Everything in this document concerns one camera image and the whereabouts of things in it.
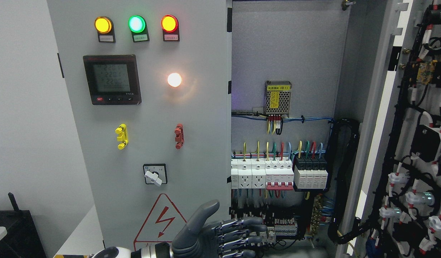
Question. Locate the brass ground bar right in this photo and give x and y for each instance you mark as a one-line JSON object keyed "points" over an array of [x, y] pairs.
{"points": [[316, 214]]}

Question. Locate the white socket breaker row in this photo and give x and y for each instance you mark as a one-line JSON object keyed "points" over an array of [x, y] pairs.
{"points": [[248, 174]]}

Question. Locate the lower relay terminal row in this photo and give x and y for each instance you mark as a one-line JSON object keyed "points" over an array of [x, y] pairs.
{"points": [[281, 223]]}

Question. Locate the red terminal post block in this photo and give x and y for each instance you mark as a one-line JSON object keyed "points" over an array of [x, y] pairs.
{"points": [[179, 136]]}

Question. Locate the green indicator lamp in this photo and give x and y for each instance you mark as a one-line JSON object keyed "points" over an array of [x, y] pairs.
{"points": [[138, 28]]}

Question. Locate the black digital power meter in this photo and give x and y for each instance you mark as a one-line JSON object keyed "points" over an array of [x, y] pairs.
{"points": [[113, 79]]}

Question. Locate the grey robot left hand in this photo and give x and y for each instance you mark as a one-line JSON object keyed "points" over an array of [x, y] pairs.
{"points": [[224, 239]]}

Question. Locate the white glowing indicator lamp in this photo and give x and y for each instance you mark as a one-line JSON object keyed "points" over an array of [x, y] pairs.
{"points": [[174, 79]]}

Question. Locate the yellow terminal post block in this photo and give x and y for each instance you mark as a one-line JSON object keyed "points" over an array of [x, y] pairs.
{"points": [[122, 136]]}

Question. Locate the metal mesh power supply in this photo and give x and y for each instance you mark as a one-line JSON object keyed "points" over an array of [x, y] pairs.
{"points": [[277, 97]]}

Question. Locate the black box at left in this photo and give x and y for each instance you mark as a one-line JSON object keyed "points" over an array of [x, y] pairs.
{"points": [[22, 239]]}

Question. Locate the red high voltage warning sticker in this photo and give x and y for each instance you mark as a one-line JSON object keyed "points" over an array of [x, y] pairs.
{"points": [[162, 224]]}

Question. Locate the red indicator lamp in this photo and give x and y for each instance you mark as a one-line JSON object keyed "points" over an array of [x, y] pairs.
{"points": [[170, 28]]}

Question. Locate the grey electrical cabinet body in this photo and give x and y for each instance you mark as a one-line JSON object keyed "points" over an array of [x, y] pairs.
{"points": [[327, 49]]}

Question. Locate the grey cabinet door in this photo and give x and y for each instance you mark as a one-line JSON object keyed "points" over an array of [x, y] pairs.
{"points": [[198, 171], [391, 207]]}

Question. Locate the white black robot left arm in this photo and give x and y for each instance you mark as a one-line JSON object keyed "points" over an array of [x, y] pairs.
{"points": [[160, 250]]}

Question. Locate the yellow indicator lamp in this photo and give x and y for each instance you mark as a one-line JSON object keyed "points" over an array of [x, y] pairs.
{"points": [[105, 29]]}

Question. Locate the black white surge protector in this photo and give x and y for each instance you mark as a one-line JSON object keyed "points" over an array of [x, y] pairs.
{"points": [[310, 173]]}

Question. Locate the red handle circuit breaker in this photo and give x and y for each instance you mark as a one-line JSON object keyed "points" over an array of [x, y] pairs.
{"points": [[279, 175]]}

